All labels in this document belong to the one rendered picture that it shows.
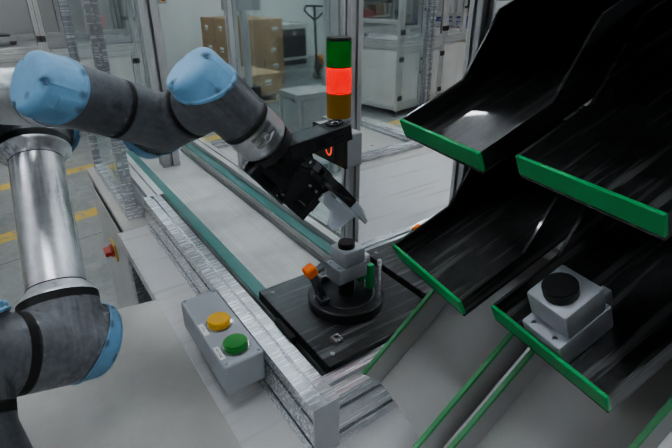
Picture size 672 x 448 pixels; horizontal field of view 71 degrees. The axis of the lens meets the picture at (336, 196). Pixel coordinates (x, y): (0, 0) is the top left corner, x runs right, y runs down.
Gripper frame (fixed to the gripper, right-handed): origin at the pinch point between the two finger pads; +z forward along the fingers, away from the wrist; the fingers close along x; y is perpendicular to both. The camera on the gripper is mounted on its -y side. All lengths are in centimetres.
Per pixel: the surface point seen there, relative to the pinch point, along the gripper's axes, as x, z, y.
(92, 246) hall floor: -243, 72, 94
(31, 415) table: -16, -11, 60
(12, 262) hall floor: -249, 44, 127
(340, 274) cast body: 2.2, 6.4, 9.9
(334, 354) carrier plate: 10.4, 8.0, 20.2
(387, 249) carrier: -10.1, 26.3, -1.0
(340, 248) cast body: 0.1, 4.5, 6.4
